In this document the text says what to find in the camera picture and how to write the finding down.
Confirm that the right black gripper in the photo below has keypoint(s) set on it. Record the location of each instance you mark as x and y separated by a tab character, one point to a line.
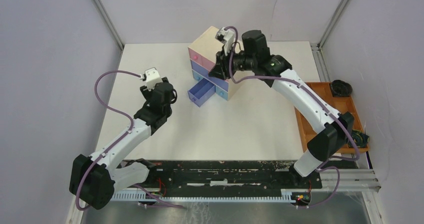
221	67

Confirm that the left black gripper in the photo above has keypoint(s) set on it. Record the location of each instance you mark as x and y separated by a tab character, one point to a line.
146	93

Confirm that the small purple bottom drawer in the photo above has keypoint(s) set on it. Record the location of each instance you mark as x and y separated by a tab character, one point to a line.
201	92

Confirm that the pastel wooden drawer chest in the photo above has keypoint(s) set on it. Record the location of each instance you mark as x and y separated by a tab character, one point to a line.
202	54

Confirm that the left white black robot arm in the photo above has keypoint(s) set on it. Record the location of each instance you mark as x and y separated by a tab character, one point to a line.
97	177

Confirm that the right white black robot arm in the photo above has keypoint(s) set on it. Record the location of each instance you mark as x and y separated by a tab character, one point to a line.
332	128

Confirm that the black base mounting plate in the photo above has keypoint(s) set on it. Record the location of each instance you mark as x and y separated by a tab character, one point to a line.
226	178

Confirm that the black coiled band top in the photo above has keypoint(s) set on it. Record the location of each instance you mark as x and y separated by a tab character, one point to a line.
340	88

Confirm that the green yellow coiled band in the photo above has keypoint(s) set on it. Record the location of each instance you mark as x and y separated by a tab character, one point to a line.
360	138

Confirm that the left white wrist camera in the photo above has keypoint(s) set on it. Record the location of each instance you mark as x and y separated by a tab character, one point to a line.
151	77

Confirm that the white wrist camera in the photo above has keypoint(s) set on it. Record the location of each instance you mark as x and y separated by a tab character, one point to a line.
227	36
151	77

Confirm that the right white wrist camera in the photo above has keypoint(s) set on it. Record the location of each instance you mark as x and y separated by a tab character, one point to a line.
227	36

